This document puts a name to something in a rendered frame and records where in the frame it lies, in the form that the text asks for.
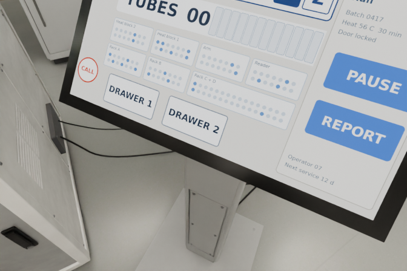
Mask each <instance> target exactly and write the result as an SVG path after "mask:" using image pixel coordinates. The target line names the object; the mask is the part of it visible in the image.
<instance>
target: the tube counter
mask: <svg viewBox="0 0 407 271"><path fill-rule="evenodd" d="M181 29H183V30H187V31H191V32H194V33H198V34H202V35H204V36H208V37H211V38H215V39H219V40H222V41H225V42H229V43H232V44H236V45H240V46H243V47H247V48H250V49H253V50H257V51H261V52H264V53H268V54H272V55H275V56H279V57H282V58H285V59H289V60H293V61H296V62H300V63H302V64H306V65H310V66H313V65H314V63H315V61H316V58H317V55H318V53H319V50H320V48H321V45H322V42H323V40H324V38H325V35H326V32H327V31H325V30H320V29H317V28H312V27H308V26H305V25H300V24H296V23H293V22H288V21H283V20H280V19H276V18H271V17H268V16H264V15H259V14H256V13H251V12H248V11H243V10H239V9H236V8H231V7H227V6H224V5H219V4H214V3H211V2H207V1H202V0H190V1H189V5H188V8H187V12H186V14H185V18H184V22H183V24H182V28H181Z"/></svg>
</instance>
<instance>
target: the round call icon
mask: <svg viewBox="0 0 407 271"><path fill-rule="evenodd" d="M101 62H102V61H101V60H99V59H96V58H93V57H90V56H87V55H85V54H82V53H81V54H80V57H79V62H78V67H77V70H76V74H75V79H76V80H79V81H81V82H84V83H87V84H89V85H91V86H94V87H95V86H96V81H97V78H98V74H99V70H100V67H101Z"/></svg>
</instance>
